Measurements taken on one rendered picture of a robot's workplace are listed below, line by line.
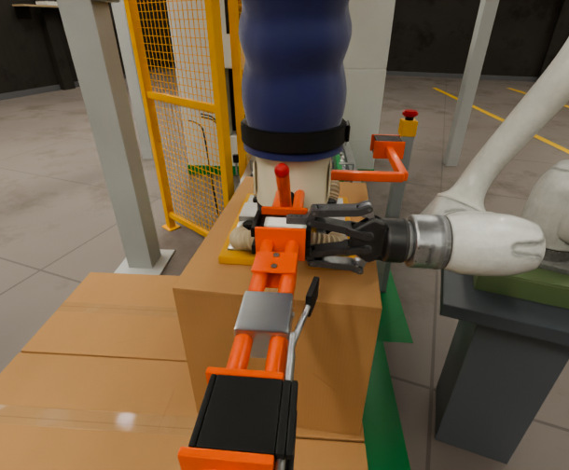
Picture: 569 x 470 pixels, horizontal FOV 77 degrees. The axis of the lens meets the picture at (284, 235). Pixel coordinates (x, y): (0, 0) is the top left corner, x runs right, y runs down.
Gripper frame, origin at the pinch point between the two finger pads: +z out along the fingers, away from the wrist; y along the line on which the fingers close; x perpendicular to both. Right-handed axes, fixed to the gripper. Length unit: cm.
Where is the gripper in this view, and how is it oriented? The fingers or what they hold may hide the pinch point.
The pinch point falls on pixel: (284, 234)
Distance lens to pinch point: 61.2
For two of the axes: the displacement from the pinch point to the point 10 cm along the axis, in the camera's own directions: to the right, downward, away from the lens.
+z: -10.0, -0.5, 0.6
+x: 0.7, -5.1, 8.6
